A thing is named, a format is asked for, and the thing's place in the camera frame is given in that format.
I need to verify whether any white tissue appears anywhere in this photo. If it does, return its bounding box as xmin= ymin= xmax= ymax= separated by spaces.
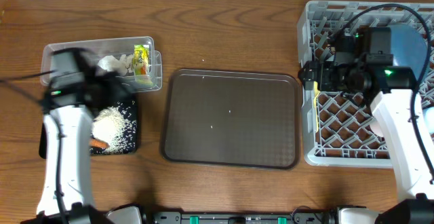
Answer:
xmin=119 ymin=54 xmax=134 ymax=76
xmin=98 ymin=56 xmax=125 ymax=73

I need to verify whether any clear plastic bin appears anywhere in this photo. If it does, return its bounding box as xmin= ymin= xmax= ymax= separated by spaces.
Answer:
xmin=41 ymin=36 xmax=162 ymax=92

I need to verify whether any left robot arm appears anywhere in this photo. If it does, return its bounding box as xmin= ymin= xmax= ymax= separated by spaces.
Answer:
xmin=30 ymin=48 xmax=134 ymax=223

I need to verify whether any grey dishwasher rack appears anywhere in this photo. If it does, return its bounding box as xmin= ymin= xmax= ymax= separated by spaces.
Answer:
xmin=296 ymin=0 xmax=433 ymax=168

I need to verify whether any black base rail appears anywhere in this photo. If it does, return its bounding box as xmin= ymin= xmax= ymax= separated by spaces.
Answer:
xmin=104 ymin=203 xmax=377 ymax=224

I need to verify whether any yellow green snack wrapper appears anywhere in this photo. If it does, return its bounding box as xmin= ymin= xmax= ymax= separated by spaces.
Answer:
xmin=132 ymin=44 xmax=153 ymax=86

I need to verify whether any black plastic bin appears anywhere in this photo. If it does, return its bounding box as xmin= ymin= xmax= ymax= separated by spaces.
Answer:
xmin=39 ymin=94 xmax=139 ymax=160

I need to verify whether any dark blue plate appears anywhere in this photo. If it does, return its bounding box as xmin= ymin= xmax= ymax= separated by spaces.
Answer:
xmin=388 ymin=24 xmax=429 ymax=80

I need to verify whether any cream plastic spoon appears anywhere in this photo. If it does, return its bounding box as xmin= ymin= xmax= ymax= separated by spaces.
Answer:
xmin=313 ymin=81 xmax=320 ymax=132

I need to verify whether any brown serving tray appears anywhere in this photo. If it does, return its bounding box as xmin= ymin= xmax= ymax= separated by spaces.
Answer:
xmin=160 ymin=69 xmax=301 ymax=170

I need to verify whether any pink white cup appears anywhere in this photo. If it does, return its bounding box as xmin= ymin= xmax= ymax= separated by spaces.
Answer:
xmin=369 ymin=117 xmax=384 ymax=137

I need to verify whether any light blue cup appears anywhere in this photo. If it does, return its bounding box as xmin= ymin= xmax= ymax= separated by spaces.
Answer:
xmin=422 ymin=107 xmax=434 ymax=134

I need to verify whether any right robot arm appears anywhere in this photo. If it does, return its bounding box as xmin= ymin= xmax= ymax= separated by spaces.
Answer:
xmin=298 ymin=24 xmax=433 ymax=223

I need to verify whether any pile of white rice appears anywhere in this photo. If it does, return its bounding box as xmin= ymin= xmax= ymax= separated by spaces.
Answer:
xmin=90 ymin=105 xmax=138 ymax=155

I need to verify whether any orange carrot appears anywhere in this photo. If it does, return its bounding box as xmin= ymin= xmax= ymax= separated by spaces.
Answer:
xmin=90 ymin=138 xmax=109 ymax=149

